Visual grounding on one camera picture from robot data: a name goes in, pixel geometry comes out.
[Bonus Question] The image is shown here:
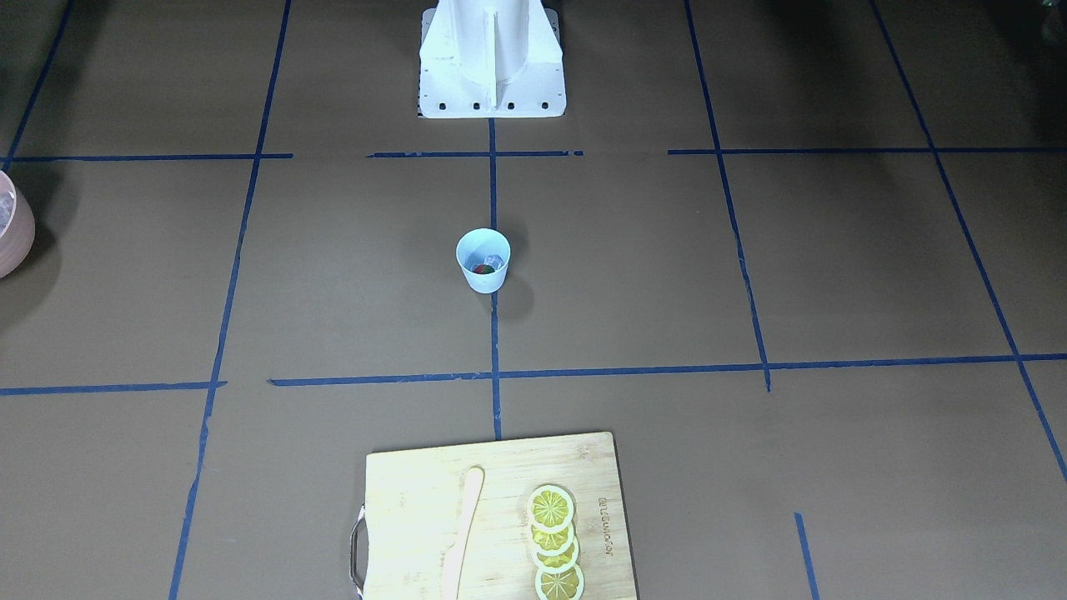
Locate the ice cube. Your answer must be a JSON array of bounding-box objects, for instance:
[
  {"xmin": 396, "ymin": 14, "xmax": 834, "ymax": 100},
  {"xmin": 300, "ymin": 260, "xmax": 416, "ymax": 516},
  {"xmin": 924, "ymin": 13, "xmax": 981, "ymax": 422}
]
[{"xmin": 483, "ymin": 255, "xmax": 508, "ymax": 273}]

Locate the light blue cup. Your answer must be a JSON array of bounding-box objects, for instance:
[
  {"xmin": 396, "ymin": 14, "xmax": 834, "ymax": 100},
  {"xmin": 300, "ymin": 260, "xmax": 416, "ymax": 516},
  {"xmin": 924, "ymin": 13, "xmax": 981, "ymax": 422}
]
[{"xmin": 456, "ymin": 228, "xmax": 511, "ymax": 295}]

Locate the clear ice cubes pile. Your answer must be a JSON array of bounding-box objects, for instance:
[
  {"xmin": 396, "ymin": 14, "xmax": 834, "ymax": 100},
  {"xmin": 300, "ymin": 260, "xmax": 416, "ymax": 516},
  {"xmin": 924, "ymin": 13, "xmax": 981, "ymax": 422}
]
[{"xmin": 0, "ymin": 190, "xmax": 17, "ymax": 228}]

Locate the lemon slice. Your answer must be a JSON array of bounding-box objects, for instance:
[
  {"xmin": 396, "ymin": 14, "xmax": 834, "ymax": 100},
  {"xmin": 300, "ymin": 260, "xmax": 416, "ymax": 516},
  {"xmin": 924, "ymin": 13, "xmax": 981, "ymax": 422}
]
[
  {"xmin": 534, "ymin": 563, "xmax": 584, "ymax": 600},
  {"xmin": 526, "ymin": 483, "xmax": 575, "ymax": 534},
  {"xmin": 528, "ymin": 522, "xmax": 576, "ymax": 556},
  {"xmin": 531, "ymin": 537, "xmax": 580, "ymax": 574}
]

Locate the white pillar with base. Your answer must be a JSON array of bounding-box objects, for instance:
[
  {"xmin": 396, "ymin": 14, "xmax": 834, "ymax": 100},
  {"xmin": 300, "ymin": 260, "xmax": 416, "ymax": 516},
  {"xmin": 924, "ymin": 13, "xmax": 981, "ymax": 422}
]
[{"xmin": 417, "ymin": 1, "xmax": 567, "ymax": 119}]

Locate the wooden cutting board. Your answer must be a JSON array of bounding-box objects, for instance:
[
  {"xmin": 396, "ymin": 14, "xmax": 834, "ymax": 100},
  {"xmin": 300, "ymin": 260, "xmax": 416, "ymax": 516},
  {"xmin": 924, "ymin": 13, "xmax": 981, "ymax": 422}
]
[{"xmin": 350, "ymin": 432, "xmax": 638, "ymax": 599}]

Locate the yellow plastic knife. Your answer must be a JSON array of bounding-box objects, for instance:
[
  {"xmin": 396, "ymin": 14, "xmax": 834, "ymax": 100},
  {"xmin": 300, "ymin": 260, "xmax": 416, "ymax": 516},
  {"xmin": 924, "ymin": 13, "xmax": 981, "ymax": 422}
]
[{"xmin": 439, "ymin": 465, "xmax": 484, "ymax": 599}]

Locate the pink bowl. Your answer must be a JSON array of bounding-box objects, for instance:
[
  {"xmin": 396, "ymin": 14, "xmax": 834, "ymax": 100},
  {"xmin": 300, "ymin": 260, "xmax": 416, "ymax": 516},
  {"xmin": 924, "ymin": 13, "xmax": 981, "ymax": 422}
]
[{"xmin": 1, "ymin": 171, "xmax": 37, "ymax": 278}]

